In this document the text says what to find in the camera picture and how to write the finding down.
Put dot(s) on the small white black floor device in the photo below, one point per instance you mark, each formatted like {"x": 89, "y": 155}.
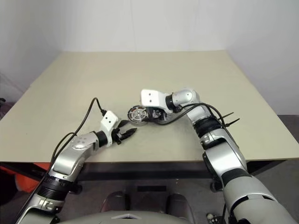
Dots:
{"x": 213, "y": 218}

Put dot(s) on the dark rounded robot foot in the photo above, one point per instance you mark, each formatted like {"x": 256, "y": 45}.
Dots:
{"x": 178, "y": 203}
{"x": 115, "y": 200}

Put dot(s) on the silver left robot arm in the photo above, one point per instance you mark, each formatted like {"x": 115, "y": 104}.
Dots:
{"x": 70, "y": 158}

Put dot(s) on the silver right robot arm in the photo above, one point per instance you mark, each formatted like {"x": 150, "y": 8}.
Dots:
{"x": 219, "y": 154}

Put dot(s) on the black stand equipment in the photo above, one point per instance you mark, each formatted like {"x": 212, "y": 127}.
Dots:
{"x": 2, "y": 103}

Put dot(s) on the silver robot torso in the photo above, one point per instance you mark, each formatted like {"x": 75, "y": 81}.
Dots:
{"x": 123, "y": 218}

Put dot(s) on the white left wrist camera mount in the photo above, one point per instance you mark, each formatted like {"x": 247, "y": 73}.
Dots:
{"x": 108, "y": 119}

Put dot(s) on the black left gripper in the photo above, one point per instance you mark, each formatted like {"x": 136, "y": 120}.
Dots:
{"x": 116, "y": 136}

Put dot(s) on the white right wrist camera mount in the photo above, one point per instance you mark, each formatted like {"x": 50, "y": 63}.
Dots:
{"x": 150, "y": 96}

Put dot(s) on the black rectangular floor plate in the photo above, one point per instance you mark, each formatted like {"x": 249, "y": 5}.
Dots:
{"x": 151, "y": 188}

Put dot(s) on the motor housing with copper windings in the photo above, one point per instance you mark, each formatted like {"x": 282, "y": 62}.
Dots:
{"x": 137, "y": 124}

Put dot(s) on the black metal table frame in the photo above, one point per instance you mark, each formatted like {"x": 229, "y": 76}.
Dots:
{"x": 140, "y": 170}

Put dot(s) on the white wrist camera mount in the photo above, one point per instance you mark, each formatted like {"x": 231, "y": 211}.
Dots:
{"x": 150, "y": 96}
{"x": 108, "y": 119}

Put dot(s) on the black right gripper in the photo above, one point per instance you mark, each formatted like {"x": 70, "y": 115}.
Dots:
{"x": 155, "y": 114}

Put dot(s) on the black zip tie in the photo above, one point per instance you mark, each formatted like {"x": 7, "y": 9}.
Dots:
{"x": 232, "y": 122}
{"x": 227, "y": 114}

